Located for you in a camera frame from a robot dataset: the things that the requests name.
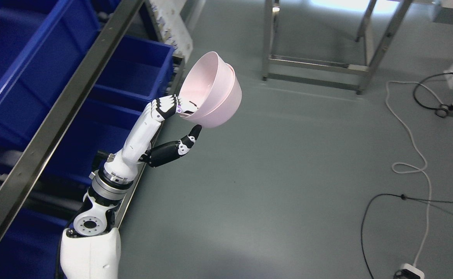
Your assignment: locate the white floor cable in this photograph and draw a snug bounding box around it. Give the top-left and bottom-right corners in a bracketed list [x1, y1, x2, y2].
[386, 80, 432, 268]

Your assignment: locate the blue storage bin upper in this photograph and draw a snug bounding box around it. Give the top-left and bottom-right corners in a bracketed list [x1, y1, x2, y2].
[0, 0, 99, 150]

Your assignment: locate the metal shelf rail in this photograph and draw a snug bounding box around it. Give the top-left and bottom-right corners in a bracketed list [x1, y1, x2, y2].
[0, 0, 144, 242]

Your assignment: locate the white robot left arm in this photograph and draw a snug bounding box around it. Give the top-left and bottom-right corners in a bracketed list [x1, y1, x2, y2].
[60, 169, 135, 279]

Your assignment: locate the black power cable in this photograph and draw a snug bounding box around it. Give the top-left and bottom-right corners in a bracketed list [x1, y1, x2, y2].
[413, 71, 453, 117]

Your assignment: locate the white panel with blue characters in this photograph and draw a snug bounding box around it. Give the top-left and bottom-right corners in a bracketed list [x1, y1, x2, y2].
[150, 0, 194, 62]

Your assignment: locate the pink bowl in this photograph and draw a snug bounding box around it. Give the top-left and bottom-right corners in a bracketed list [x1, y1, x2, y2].
[179, 51, 235, 119]
[181, 64, 242, 128]

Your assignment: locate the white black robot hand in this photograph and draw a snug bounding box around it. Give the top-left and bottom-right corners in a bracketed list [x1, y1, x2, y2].
[100, 94, 202, 184]

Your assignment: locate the blue storage bin middle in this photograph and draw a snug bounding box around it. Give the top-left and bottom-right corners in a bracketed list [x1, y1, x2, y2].
[89, 36, 174, 112]

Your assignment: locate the white power adapter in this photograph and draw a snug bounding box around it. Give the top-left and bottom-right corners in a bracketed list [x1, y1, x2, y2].
[393, 263, 425, 279]

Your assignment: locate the stainless steel table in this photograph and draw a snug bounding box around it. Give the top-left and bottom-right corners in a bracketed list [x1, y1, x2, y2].
[261, 0, 413, 95]

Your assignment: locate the blue storage bin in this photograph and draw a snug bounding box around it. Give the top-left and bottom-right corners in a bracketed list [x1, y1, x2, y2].
[44, 99, 141, 185]
[0, 0, 99, 150]
[89, 36, 174, 112]

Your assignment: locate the blue storage bin lower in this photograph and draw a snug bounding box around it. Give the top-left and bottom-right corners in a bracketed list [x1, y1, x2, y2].
[44, 99, 141, 185]

